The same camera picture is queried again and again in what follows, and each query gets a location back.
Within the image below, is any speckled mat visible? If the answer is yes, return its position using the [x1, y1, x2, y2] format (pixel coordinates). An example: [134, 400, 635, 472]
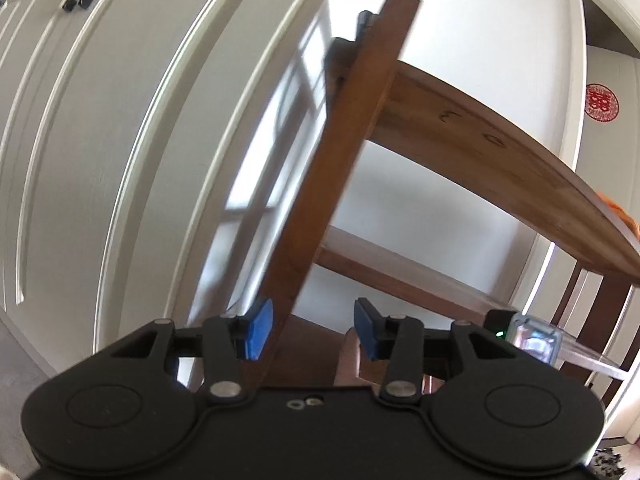
[591, 447, 630, 480]

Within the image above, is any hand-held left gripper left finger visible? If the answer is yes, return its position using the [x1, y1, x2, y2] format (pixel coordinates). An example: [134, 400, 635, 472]
[110, 297, 275, 406]

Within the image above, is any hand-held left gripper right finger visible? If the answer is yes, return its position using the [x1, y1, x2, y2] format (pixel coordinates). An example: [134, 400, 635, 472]
[353, 298, 522, 404]

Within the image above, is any orange cloth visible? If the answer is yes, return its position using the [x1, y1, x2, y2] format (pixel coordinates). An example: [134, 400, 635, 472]
[596, 190, 640, 243]

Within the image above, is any white panelled cabinet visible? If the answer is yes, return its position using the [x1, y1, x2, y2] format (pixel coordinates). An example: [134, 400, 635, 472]
[0, 0, 351, 376]

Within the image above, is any red paper cutout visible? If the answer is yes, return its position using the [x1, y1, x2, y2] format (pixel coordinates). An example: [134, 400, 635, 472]
[585, 83, 620, 123]

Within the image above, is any brown wooden table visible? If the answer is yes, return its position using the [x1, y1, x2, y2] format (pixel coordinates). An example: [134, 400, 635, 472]
[190, 0, 640, 411]

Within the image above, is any white room door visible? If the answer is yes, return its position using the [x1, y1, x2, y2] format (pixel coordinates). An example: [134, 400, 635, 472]
[570, 42, 640, 211]

